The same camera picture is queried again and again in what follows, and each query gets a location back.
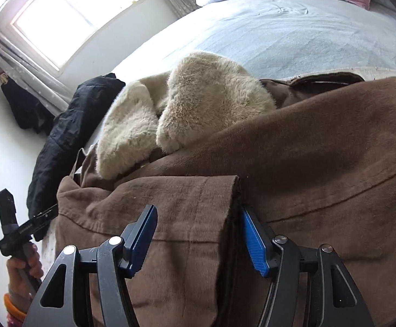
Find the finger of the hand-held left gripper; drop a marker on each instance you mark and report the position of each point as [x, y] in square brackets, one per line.
[38, 223]

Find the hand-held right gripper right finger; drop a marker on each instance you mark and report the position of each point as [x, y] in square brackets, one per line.
[255, 245]

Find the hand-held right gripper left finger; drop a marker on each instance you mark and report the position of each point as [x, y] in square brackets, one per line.
[143, 242]

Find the brown fur-collared coat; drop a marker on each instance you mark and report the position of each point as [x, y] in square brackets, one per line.
[286, 163]

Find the person's left forearm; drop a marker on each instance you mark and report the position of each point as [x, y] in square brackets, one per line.
[16, 322]

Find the dark hanging clothes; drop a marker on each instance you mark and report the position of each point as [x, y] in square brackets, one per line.
[24, 109]

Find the person's left hand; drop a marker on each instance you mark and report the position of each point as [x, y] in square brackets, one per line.
[17, 279]

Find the black quilted jacket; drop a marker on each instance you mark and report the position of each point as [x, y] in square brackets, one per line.
[68, 126]

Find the window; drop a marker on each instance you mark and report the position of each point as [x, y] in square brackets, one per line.
[68, 17]

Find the bed with light blue sheet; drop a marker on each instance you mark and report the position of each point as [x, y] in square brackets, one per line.
[269, 34]

